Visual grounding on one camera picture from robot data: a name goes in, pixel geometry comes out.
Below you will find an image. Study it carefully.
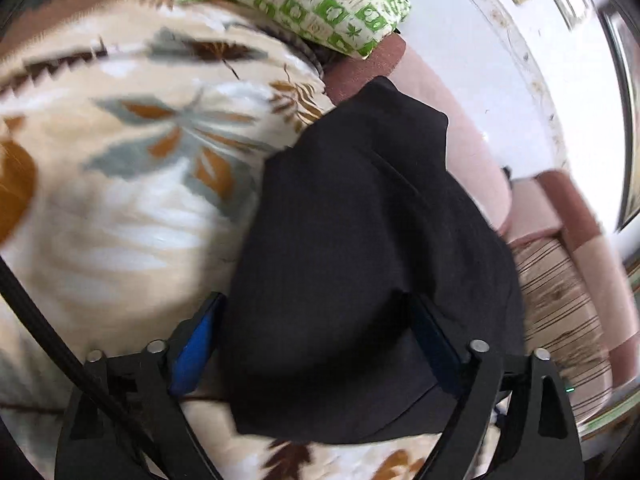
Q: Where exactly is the black coat with fur collar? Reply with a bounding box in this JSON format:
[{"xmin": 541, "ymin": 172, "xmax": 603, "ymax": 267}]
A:
[{"xmin": 227, "ymin": 76, "xmax": 527, "ymax": 447}]

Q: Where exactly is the green patterned pillow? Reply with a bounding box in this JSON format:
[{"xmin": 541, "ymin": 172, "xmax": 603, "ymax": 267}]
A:
[{"xmin": 147, "ymin": 0, "xmax": 412, "ymax": 59}]

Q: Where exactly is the dark framed wall picture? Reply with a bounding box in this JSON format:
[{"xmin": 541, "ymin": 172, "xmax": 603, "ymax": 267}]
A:
[{"xmin": 597, "ymin": 0, "xmax": 640, "ymax": 233}]

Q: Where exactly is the striped floral cushion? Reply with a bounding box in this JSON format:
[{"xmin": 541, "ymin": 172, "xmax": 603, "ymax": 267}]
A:
[{"xmin": 509, "ymin": 237, "xmax": 615, "ymax": 413}]

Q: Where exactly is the leaf print blanket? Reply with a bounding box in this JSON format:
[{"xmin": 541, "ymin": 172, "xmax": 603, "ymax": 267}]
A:
[{"xmin": 0, "ymin": 0, "xmax": 501, "ymax": 480}]

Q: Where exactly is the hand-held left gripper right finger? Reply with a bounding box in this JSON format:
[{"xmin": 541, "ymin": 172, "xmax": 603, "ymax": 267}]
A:
[{"xmin": 406, "ymin": 294, "xmax": 586, "ymax": 480}]

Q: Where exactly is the black cable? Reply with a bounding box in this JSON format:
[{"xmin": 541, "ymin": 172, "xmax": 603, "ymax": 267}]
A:
[{"xmin": 0, "ymin": 256, "xmax": 168, "ymax": 480}]

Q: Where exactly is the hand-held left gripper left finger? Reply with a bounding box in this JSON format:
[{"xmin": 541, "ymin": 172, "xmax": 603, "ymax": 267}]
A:
[{"xmin": 54, "ymin": 291, "xmax": 226, "ymax": 480}]

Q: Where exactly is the pink brown sofa backrest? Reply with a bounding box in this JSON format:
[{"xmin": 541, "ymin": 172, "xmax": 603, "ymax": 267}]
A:
[{"xmin": 502, "ymin": 169, "xmax": 640, "ymax": 386}]

